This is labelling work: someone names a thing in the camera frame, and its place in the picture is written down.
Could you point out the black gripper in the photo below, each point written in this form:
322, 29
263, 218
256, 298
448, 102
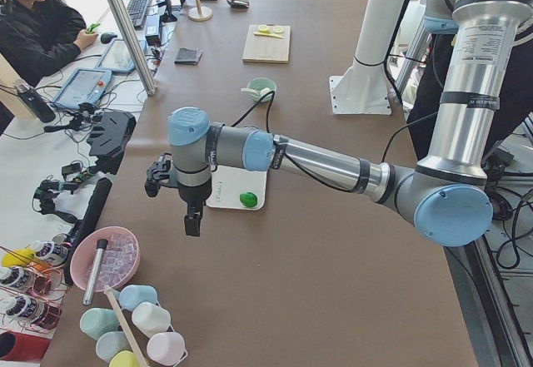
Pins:
191, 195

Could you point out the aluminium frame post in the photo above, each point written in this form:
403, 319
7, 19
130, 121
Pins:
129, 36

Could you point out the metal tube in bowl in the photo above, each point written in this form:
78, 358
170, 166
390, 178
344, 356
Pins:
94, 273

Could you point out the metal scoop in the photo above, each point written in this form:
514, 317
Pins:
238, 4

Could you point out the mint green cup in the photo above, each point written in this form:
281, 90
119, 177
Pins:
96, 322

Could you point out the yellow plastic knife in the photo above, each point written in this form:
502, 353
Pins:
268, 34

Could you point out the white rectangular tray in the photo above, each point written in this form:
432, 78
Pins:
229, 182

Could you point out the pale blue cup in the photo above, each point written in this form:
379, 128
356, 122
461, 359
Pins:
110, 344

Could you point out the light green bowl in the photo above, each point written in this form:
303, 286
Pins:
259, 83

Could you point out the green lime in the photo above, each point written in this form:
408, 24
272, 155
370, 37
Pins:
248, 199

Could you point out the white cup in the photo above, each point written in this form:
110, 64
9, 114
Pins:
151, 319

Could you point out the light blue cup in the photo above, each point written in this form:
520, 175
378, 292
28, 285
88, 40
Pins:
132, 296

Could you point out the yellow cup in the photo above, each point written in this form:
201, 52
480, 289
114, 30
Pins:
124, 358

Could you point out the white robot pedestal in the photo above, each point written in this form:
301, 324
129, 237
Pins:
363, 89

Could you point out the black keyboard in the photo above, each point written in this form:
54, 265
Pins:
136, 10

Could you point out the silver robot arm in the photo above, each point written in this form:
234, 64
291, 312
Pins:
442, 197

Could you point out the seated person black jacket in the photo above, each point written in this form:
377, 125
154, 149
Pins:
40, 37

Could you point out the wooden cutting board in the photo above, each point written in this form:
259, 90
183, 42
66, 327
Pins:
267, 49

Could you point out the grey folded cloth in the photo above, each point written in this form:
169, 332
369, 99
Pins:
188, 56

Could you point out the wooden mug tree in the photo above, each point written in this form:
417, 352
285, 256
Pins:
199, 13

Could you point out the upper teach pendant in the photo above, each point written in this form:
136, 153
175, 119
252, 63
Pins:
83, 86

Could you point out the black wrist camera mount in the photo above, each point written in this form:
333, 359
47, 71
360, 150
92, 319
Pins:
159, 175

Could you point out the black water bottle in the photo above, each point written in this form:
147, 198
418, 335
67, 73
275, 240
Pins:
33, 100

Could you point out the white ceramic spoon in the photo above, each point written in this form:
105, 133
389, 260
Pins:
251, 91

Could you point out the pink cup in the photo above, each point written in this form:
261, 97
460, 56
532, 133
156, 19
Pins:
167, 348

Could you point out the pink bowl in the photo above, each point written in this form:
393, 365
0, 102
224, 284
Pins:
120, 261

